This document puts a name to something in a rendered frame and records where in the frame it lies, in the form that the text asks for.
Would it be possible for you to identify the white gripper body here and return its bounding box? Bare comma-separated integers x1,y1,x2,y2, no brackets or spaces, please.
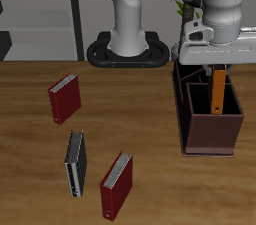
171,27,256,66

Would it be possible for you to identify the orange book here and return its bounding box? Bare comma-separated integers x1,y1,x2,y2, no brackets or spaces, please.
207,64,228,115

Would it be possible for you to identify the dark brown desk caddy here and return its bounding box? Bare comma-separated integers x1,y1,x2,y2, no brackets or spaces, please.
171,58,245,158

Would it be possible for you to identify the red book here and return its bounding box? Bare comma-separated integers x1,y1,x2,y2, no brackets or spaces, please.
47,73,82,126
99,150,134,222

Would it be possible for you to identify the black book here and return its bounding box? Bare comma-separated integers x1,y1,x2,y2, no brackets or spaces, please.
64,130,88,198

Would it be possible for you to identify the green pot plant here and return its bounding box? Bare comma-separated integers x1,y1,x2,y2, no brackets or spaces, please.
170,0,202,52

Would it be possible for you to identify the grey shelf unit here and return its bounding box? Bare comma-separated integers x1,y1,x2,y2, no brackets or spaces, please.
0,0,85,62

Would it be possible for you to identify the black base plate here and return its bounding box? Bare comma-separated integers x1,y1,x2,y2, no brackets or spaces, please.
86,31,171,69

